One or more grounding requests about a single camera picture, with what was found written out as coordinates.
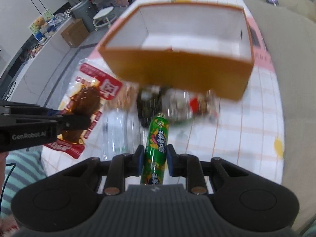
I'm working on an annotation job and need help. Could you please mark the red snack packet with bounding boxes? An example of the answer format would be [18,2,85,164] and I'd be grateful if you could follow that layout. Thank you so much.
[43,59,124,160]

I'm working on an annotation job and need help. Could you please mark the brown cardboard carton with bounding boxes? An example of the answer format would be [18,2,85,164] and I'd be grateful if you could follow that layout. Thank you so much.
[60,18,90,48]

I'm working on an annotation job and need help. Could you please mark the orange cardboard box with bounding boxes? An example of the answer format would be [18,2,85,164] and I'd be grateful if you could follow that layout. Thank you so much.
[98,2,255,101]

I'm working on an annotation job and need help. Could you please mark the teal striped clothing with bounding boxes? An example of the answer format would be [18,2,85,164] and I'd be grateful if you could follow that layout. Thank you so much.
[0,150,48,230]

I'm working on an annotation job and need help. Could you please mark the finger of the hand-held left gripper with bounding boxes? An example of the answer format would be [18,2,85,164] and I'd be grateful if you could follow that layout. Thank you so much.
[0,115,91,136]
[0,101,72,116]

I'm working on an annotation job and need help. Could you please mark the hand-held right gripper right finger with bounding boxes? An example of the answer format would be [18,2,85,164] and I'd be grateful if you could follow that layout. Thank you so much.
[166,144,250,195]

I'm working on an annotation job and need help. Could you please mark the row of small ornaments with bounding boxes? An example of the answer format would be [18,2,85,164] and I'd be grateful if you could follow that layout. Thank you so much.
[52,10,72,27]

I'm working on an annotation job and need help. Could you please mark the brown crunchy snack packet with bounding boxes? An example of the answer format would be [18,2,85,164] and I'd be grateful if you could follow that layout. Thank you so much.
[116,81,139,113]

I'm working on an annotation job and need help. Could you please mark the white round stool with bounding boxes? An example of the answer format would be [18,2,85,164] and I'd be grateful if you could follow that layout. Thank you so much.
[93,7,117,31]

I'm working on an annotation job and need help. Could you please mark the dark snack packet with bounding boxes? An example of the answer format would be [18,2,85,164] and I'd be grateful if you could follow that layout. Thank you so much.
[136,86,169,129]

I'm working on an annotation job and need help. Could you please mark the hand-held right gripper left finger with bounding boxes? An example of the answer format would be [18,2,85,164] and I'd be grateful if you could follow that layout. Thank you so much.
[63,145,145,195]

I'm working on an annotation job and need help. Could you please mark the checked picnic mat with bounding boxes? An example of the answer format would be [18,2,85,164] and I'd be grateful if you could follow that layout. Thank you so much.
[41,0,285,186]

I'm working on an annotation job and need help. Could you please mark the clear packet with red label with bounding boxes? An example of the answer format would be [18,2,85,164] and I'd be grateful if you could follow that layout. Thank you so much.
[162,88,221,127]

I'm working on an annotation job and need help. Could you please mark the clear plastic water bottle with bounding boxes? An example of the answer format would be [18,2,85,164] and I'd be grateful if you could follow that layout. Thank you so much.
[102,110,144,160]

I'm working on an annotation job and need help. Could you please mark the white low cabinet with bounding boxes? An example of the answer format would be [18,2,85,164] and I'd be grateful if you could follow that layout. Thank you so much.
[0,17,76,102]

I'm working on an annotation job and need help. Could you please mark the green sausage packet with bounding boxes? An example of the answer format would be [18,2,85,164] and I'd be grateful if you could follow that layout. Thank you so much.
[140,113,171,185]

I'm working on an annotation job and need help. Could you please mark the black cable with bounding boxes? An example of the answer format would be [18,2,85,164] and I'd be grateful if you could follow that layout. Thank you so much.
[0,162,16,203]

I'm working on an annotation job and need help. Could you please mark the grey trash bin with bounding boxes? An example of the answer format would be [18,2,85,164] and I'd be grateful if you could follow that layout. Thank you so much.
[71,0,99,31]

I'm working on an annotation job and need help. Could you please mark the person's left forearm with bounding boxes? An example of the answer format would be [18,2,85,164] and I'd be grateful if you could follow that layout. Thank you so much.
[0,152,8,177]

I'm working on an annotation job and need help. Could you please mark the teddy bear picture card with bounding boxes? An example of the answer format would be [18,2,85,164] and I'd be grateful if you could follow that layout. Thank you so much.
[28,9,56,41]

